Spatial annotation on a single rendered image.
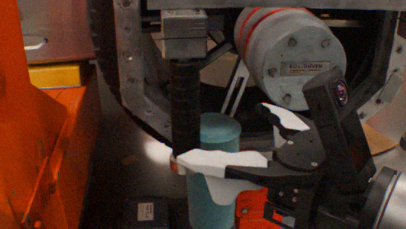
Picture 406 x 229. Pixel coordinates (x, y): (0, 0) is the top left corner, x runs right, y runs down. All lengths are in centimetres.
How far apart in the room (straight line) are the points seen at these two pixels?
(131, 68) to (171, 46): 25
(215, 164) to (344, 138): 12
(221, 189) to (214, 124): 24
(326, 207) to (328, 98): 12
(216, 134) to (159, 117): 15
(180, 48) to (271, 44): 15
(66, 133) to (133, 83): 17
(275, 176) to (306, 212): 6
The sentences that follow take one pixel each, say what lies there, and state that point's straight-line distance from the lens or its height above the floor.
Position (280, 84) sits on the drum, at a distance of 56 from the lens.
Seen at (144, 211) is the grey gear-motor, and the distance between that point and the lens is 94.
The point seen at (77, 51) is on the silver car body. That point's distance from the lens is 92.
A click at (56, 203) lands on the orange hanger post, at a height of 67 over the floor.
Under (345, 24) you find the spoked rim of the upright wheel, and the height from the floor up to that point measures 85.
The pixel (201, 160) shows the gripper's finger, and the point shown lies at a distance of 39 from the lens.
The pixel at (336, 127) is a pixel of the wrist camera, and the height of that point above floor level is 88.
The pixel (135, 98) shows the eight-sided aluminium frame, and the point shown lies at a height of 75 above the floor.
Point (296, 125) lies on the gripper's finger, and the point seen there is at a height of 83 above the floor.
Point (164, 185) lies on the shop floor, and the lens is 170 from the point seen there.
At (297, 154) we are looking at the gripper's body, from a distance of 40.
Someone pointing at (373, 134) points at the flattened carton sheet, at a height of 1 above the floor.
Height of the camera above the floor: 106
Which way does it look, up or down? 29 degrees down
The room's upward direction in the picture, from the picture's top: straight up
